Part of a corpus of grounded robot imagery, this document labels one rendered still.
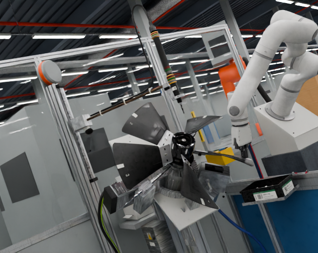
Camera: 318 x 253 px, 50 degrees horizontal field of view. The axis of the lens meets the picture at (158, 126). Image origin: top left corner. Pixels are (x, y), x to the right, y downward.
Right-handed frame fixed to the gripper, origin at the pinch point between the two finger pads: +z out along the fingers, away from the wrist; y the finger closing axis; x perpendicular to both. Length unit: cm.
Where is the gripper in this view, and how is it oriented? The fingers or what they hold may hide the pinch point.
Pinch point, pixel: (244, 153)
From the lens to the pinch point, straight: 175.1
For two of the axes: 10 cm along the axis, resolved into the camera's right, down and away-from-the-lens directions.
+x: 5.5, 0.7, -8.3
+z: 1.9, 9.6, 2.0
